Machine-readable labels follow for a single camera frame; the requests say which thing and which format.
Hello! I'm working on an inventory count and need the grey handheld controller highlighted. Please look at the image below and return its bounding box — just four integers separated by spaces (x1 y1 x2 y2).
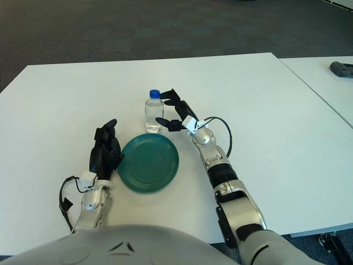
329 61 353 78

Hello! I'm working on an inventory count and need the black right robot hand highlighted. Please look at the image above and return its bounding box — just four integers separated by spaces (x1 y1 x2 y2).
155 88 198 132

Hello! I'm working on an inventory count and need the grey robot torso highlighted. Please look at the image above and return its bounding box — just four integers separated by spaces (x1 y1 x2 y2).
0 224 238 265

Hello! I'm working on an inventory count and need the clear bottle with blue cap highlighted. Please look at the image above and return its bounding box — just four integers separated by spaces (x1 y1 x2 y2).
145 89 165 134

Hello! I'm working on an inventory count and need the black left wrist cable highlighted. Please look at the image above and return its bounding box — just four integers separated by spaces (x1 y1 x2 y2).
59 176 83 232

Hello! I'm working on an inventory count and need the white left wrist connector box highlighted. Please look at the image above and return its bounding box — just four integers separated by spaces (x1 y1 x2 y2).
81 171 97 190

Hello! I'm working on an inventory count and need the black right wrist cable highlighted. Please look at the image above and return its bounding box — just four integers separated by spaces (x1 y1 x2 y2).
204 116 232 157

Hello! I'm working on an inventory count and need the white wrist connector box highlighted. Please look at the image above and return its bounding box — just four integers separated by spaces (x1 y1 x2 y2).
81 171 97 190
182 115 206 135

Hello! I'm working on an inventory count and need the black table leg with caster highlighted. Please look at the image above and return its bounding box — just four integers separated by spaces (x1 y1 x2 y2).
318 231 353 265

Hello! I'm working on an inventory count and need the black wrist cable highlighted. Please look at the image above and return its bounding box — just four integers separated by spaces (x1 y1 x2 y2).
204 116 232 157
59 176 83 232

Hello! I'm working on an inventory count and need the white right wrist connector box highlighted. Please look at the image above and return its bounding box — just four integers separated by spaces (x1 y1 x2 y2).
182 115 206 135

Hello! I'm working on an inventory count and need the green round plate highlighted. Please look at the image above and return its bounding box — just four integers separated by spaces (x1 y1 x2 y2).
117 132 180 194

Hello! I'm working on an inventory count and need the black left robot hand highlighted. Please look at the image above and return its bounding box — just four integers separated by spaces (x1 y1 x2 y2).
89 118 125 182

